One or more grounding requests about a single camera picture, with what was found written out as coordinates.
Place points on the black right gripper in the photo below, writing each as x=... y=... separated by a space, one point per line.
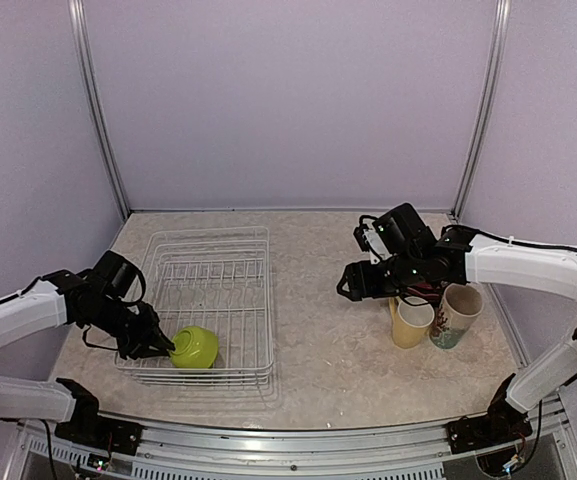
x=361 y=285

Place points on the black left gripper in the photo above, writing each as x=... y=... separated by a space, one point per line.
x=149 y=332

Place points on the lime green bowl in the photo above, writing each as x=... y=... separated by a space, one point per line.
x=194 y=348

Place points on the yellow mug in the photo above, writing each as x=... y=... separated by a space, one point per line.
x=411 y=319

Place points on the small black plate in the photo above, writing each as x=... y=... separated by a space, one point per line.
x=430 y=293

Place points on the floral patterned tall mug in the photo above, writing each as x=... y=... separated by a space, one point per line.
x=460 y=307

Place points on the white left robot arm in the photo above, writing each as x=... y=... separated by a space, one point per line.
x=93 y=298

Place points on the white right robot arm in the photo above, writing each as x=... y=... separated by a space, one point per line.
x=406 y=254

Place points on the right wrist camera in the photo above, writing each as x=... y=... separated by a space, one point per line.
x=369 y=240

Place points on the white wire dish rack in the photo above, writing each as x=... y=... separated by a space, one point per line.
x=217 y=279

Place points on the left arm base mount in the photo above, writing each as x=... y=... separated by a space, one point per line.
x=87 y=427

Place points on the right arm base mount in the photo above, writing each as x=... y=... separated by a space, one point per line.
x=500 y=423

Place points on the aluminium front frame rail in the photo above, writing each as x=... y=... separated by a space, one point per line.
x=166 y=450

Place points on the right aluminium corner post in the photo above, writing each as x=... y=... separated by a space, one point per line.
x=485 y=107

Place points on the aluminium corner post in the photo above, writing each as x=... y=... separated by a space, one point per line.
x=83 y=49
x=485 y=107

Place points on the left aluminium corner post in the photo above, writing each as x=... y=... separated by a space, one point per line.
x=83 y=49

